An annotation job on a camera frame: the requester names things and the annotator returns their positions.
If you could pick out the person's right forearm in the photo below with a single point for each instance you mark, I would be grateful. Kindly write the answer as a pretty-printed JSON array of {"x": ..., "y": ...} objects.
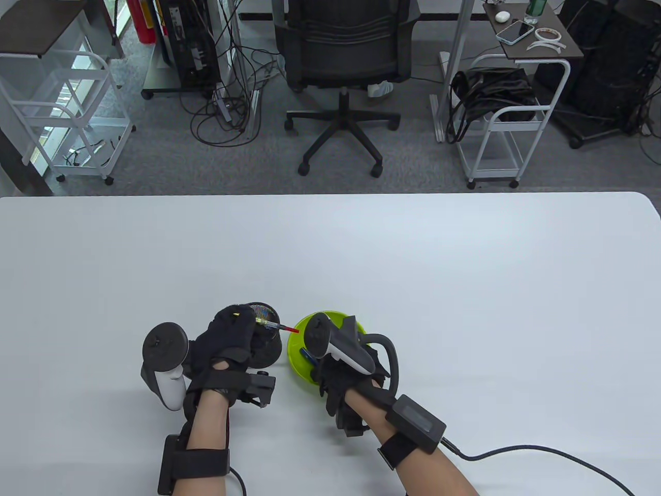
[{"x": 428, "y": 475}]

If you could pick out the grey and white controller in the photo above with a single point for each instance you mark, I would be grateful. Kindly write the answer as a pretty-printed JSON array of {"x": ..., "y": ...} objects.
[
  {"x": 165, "y": 343},
  {"x": 335, "y": 346}
]

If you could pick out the black mesh pen holder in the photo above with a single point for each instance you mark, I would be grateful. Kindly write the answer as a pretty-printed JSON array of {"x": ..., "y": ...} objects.
[{"x": 268, "y": 346}]

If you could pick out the red fire extinguisher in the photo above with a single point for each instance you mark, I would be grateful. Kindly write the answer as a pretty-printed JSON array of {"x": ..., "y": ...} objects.
[{"x": 139, "y": 20}]

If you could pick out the black bag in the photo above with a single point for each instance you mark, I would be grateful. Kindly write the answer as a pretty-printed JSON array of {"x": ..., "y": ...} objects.
[{"x": 496, "y": 88}]

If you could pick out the person's left hand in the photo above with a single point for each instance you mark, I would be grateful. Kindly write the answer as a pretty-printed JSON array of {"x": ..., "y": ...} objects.
[{"x": 227, "y": 341}]

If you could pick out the smartphone with light case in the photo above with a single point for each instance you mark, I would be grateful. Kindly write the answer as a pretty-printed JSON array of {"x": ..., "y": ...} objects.
[{"x": 515, "y": 32}]

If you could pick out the black office chair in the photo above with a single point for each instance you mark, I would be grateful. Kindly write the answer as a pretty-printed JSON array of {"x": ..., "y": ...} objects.
[{"x": 341, "y": 57}]

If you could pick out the blue fountain pen barrel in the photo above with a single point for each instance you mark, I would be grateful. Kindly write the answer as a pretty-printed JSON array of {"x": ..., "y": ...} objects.
[{"x": 307, "y": 356}]

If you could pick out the white side table brown top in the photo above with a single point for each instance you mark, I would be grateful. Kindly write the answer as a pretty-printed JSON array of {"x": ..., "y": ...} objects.
[{"x": 514, "y": 50}]

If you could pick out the black computer tower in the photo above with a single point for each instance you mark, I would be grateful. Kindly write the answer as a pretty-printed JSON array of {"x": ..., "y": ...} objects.
[{"x": 186, "y": 41}]

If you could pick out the person's right hand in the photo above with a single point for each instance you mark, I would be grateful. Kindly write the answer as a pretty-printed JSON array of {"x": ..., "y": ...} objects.
[{"x": 335, "y": 380}]

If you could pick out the green bottle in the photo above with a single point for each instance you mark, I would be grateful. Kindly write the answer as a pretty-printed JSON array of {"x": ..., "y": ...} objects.
[{"x": 536, "y": 9}]

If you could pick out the person's left forearm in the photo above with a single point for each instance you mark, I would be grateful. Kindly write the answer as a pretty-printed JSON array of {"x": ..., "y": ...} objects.
[{"x": 206, "y": 423}]

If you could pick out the black wrist sensor box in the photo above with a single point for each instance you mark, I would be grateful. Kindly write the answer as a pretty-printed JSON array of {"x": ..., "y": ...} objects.
[
  {"x": 168, "y": 465},
  {"x": 415, "y": 423}
]

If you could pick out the white tape roll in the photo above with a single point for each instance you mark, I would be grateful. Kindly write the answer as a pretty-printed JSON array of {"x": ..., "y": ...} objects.
[{"x": 537, "y": 34}]

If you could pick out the grey wheeled platform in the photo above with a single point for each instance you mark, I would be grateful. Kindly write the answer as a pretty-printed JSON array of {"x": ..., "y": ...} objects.
[{"x": 157, "y": 77}]

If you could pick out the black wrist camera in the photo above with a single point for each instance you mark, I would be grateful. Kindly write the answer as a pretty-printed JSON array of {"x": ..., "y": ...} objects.
[
  {"x": 351, "y": 423},
  {"x": 263, "y": 387}
]

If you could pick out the lime green plastic bowl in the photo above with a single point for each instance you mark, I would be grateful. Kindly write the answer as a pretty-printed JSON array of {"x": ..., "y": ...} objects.
[{"x": 294, "y": 343}]

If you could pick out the white curved headband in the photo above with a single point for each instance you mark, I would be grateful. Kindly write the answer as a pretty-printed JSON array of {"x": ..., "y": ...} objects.
[{"x": 542, "y": 45}]

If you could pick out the white desk leg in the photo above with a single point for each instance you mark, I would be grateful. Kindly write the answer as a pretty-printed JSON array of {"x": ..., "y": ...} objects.
[
  {"x": 232, "y": 31},
  {"x": 454, "y": 51}
]

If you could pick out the white earbuds case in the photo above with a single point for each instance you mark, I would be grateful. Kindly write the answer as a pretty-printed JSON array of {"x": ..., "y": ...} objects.
[{"x": 502, "y": 16}]

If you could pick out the dark power strip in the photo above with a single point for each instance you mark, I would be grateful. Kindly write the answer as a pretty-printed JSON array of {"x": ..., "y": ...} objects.
[{"x": 224, "y": 107}]

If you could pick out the white cart with brown top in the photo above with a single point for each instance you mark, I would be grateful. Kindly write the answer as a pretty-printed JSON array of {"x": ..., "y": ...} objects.
[{"x": 36, "y": 26}]

